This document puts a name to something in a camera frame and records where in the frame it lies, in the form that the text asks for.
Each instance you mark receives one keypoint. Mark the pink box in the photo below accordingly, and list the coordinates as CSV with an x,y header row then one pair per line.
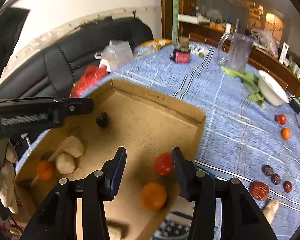
x,y
181,58

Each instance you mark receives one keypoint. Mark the person's left hand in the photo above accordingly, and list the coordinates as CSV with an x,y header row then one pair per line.
x,y
7,180

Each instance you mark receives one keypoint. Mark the small glass jar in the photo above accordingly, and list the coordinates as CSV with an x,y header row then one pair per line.
x,y
182,43

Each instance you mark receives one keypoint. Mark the black leather sofa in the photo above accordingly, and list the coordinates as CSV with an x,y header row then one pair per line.
x,y
65,62

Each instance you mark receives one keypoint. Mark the white small box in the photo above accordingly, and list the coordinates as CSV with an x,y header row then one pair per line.
x,y
295,67

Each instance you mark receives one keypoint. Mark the small orange mandarin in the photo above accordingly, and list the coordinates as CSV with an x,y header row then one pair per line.
x,y
285,133

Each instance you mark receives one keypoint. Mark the clear plastic bag with goods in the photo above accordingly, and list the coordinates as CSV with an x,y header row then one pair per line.
x,y
267,41

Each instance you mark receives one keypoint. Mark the black power adapter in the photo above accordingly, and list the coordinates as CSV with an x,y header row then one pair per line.
x,y
295,104

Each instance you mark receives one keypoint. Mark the dark purple passion fruit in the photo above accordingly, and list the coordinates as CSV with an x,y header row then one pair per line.
x,y
102,119

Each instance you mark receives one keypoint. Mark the large red date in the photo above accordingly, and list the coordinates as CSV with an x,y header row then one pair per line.
x,y
259,190

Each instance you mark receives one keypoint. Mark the clear plastic pitcher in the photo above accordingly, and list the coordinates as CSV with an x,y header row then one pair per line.
x,y
237,52

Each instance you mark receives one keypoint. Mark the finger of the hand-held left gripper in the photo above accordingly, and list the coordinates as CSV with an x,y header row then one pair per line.
x,y
77,106

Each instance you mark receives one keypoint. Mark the red plastic bag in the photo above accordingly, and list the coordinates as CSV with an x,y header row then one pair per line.
x,y
90,78

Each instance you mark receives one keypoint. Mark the crumpled clear plastic bag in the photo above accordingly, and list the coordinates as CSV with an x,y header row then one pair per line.
x,y
117,53

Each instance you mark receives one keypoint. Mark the blue checked tablecloth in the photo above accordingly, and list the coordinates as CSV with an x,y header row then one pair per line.
x,y
227,135

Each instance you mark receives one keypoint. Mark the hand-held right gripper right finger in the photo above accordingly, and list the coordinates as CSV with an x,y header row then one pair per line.
x,y
182,175

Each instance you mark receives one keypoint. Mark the wooden counter cabinet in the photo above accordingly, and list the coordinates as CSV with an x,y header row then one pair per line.
x,y
206,37

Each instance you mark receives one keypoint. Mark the yellow snack packet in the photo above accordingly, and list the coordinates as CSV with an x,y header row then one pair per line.
x,y
157,43

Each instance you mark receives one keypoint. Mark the brown cardboard box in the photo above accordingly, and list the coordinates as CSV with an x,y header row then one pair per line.
x,y
140,120

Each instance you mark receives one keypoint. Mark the green bok choy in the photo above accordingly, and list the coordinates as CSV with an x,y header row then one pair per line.
x,y
250,82

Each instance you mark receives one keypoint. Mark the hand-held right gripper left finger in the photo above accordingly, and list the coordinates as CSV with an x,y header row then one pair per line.
x,y
117,173

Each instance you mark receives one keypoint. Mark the slim bottle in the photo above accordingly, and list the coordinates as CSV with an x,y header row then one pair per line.
x,y
237,26

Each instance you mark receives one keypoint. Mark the dark red date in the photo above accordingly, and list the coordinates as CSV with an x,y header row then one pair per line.
x,y
275,179
287,186
267,170

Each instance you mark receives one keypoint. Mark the red tomato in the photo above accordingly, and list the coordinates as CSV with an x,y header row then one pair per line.
x,y
281,119
163,164

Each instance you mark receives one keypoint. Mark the white bowl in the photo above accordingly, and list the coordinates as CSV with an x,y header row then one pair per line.
x,y
271,87

